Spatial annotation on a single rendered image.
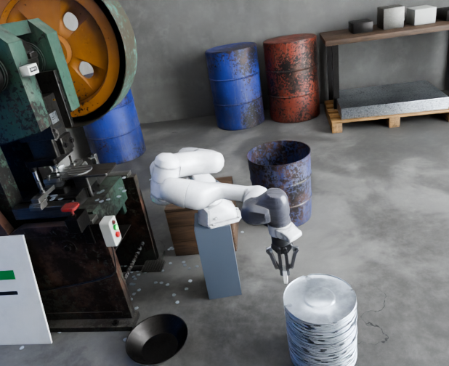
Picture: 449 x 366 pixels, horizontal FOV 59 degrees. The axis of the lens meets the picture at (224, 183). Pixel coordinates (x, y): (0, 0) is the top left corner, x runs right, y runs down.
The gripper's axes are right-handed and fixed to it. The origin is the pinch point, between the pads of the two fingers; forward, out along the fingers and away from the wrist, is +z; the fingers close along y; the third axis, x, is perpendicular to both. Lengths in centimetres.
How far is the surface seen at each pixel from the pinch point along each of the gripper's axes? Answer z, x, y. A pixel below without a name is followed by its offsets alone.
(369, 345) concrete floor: 43, -3, -33
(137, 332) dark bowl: 38, -4, 76
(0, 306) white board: 20, -5, 146
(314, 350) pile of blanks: 25.8, 15.0, -9.2
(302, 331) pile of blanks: 17.4, 13.2, -5.3
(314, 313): 11.8, 9.3, -10.3
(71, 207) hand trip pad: -34, -8, 88
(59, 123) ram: -60, -45, 105
